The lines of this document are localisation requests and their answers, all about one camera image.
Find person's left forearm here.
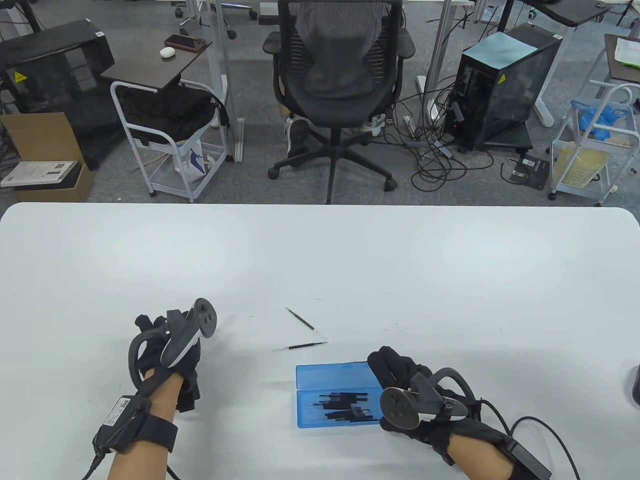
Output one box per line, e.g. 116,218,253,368
107,372,186,480

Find white metal trolley cart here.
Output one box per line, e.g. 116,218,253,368
547,80,640,207
110,81,236,203

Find bundle of black cables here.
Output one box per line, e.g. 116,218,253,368
387,75,496,193

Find person's right forearm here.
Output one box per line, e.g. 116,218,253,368
445,437,516,480

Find single black pen refill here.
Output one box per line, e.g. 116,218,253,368
285,306,322,335
272,341,329,352

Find white desk leg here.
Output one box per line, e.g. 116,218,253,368
197,0,247,164
416,0,476,123
531,22,577,128

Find dark red smartphone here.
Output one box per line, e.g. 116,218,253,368
163,33,208,54

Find black computer case yellow sticker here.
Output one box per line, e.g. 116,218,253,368
0,19,126,172

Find yellow basket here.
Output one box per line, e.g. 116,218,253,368
552,141,612,189

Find dark brown side table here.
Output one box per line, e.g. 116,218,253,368
100,39,214,92
603,33,640,85

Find black mesh office chair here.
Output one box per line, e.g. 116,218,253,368
262,0,417,205

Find black bag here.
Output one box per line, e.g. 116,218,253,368
120,84,231,147

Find black wrist module white label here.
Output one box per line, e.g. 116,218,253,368
92,395,179,455

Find white paper sheet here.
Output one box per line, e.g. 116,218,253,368
614,37,640,67

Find group of black pen refills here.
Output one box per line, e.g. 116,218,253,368
310,392,383,424

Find flat white box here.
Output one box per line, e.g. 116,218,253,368
0,160,79,189

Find flat black package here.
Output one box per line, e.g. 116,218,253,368
501,152,551,191

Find office chair base casters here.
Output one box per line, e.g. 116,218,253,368
172,0,259,41

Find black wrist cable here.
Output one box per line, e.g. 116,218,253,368
505,416,578,480
80,449,182,480

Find blue stationery box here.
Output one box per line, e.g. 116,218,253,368
295,361,386,429

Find brown cardboard box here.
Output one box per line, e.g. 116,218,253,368
0,112,94,203

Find black wrist module with strap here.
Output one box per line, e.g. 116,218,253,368
500,437,553,480

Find person's right hand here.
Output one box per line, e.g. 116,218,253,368
367,346,506,466

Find white plastic bag blue print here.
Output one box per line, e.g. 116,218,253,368
175,137,217,182

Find grey tracking controller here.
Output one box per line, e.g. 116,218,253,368
127,298,218,388
380,369,477,432

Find black desk top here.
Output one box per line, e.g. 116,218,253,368
520,0,612,27

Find black glass-sided computer tower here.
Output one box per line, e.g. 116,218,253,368
442,22,564,153

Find person's left hand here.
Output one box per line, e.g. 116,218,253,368
134,312,203,413

